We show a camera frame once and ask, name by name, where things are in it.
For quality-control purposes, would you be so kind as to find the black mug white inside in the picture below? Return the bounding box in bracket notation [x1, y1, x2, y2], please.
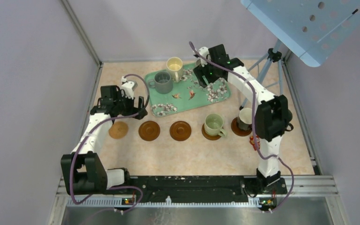
[237, 108, 252, 131]

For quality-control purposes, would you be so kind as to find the green floral serving tray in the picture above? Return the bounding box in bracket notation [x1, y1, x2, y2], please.
[149, 62, 231, 117]

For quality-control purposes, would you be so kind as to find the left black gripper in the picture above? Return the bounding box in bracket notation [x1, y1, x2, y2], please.
[113, 90, 147, 120]

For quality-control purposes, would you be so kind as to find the grey tripod stand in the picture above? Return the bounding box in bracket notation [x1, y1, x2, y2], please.
[239, 38, 285, 111]

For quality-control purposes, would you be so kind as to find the light green mug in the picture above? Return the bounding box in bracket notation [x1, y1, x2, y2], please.
[204, 113, 227, 137]

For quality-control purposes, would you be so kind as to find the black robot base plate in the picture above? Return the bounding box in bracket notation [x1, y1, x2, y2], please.
[102, 175, 288, 204]

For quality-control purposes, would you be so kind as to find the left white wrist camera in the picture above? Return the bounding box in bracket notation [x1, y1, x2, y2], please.
[121, 76, 138, 99]

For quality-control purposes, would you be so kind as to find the ribbed grey mug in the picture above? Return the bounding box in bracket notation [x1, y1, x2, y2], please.
[195, 58, 201, 67]

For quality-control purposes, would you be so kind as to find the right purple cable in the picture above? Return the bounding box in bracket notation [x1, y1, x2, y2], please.
[188, 41, 295, 213]

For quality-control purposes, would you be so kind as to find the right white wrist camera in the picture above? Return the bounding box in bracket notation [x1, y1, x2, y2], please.
[198, 46, 209, 67]

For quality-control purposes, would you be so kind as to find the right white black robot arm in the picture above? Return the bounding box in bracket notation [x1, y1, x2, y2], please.
[189, 42, 292, 193]

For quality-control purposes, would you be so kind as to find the dark brown wooden coaster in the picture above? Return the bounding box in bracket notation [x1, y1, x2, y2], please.
[138, 120, 160, 141]
[170, 121, 192, 141]
[231, 117, 252, 137]
[202, 124, 223, 141]

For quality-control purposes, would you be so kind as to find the aluminium frame rail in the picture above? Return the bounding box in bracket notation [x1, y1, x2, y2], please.
[48, 175, 350, 225]

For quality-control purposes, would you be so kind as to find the plain grey mug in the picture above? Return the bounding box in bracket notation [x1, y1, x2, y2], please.
[147, 71, 173, 94]

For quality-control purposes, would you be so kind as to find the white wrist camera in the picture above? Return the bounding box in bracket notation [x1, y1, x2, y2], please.
[121, 76, 138, 99]
[198, 46, 209, 67]

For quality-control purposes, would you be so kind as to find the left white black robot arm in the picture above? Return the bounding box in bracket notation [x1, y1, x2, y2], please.
[60, 85, 150, 195]

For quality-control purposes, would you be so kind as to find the light blue perforated panel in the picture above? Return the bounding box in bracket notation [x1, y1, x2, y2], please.
[241, 0, 360, 67]

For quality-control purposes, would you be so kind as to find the pale yellow mug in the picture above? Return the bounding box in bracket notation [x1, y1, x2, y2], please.
[166, 57, 184, 83]

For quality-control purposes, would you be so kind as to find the dark green mug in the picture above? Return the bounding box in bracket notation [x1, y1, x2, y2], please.
[285, 110, 294, 132]

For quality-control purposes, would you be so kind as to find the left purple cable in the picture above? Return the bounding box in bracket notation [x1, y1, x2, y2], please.
[69, 73, 151, 216]

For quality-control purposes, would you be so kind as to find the purple cable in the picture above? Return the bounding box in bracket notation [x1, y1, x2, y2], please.
[188, 41, 295, 213]
[69, 73, 151, 216]

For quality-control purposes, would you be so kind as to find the light tan wooden coaster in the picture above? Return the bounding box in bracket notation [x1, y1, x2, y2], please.
[108, 121, 129, 139]

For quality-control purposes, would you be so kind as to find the red owl picture card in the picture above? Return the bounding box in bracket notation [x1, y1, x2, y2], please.
[249, 135, 261, 151]

